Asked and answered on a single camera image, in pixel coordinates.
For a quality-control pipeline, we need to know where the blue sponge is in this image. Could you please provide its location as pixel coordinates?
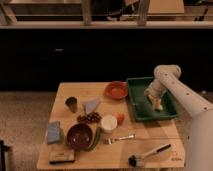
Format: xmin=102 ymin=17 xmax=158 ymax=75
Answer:
xmin=47 ymin=121 xmax=62 ymax=144

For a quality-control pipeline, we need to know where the silver fork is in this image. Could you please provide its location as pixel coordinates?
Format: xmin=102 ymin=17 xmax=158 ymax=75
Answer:
xmin=103 ymin=134 xmax=135 ymax=145

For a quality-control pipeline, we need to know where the black white dish brush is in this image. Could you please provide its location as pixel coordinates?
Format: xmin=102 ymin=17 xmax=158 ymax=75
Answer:
xmin=128 ymin=144 xmax=171 ymax=167

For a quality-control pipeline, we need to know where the white cup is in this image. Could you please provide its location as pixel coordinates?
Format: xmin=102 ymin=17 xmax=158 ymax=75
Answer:
xmin=101 ymin=115 xmax=117 ymax=133

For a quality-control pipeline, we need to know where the green cucumber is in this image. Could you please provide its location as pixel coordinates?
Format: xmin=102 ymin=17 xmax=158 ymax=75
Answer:
xmin=86 ymin=127 xmax=101 ymax=151

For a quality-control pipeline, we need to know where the dark metal cup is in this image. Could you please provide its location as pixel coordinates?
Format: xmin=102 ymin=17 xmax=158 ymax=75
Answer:
xmin=65 ymin=97 xmax=77 ymax=113

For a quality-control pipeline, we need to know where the orange bowl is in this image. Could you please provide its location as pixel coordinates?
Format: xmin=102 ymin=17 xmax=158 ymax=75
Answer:
xmin=104 ymin=81 xmax=128 ymax=100

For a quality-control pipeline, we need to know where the red grapes bunch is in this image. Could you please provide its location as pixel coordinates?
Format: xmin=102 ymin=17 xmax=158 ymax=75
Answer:
xmin=77 ymin=112 xmax=102 ymax=124

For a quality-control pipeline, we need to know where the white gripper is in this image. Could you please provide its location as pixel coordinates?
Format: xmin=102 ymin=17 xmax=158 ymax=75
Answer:
xmin=144 ymin=83 xmax=166 ymax=107

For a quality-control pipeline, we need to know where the dark red bowl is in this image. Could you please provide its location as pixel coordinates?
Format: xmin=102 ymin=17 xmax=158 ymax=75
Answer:
xmin=66 ymin=123 xmax=93 ymax=150

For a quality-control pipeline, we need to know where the green plastic tray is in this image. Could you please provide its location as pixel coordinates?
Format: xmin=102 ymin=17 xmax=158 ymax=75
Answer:
xmin=126 ymin=77 xmax=178 ymax=122

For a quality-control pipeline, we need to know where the light blue cloth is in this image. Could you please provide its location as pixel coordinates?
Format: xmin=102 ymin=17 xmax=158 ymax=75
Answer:
xmin=83 ymin=98 xmax=100 ymax=114

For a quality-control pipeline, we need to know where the dark brown wooden block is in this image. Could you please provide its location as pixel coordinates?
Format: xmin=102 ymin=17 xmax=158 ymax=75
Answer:
xmin=49 ymin=150 xmax=75 ymax=164

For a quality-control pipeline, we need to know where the wooden folding table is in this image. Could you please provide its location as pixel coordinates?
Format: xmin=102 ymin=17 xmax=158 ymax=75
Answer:
xmin=37 ymin=82 xmax=185 ymax=171

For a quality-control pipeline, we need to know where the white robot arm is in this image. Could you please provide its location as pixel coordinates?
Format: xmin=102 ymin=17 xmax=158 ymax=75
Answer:
xmin=144 ymin=65 xmax=213 ymax=171

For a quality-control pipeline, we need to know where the yellow banana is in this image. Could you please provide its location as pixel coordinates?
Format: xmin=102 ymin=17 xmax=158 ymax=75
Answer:
xmin=148 ymin=95 xmax=163 ymax=111

